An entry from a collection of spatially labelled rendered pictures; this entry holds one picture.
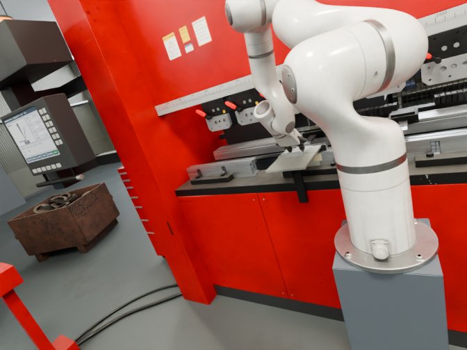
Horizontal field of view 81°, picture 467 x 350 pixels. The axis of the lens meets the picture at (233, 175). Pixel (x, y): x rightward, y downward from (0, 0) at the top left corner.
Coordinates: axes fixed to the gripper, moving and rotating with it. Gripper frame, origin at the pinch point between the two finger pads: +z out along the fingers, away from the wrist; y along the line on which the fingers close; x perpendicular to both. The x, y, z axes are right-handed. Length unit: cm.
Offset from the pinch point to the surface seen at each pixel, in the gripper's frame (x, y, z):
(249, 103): -19.6, 20.9, -15.8
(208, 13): -48, 29, -50
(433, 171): 10, -51, 12
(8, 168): -106, 980, 89
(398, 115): -23.3, -38.9, 19.7
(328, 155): -0.9, -11.5, 11.1
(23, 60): -9, 97, -90
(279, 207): 23.1, 14.2, 18.8
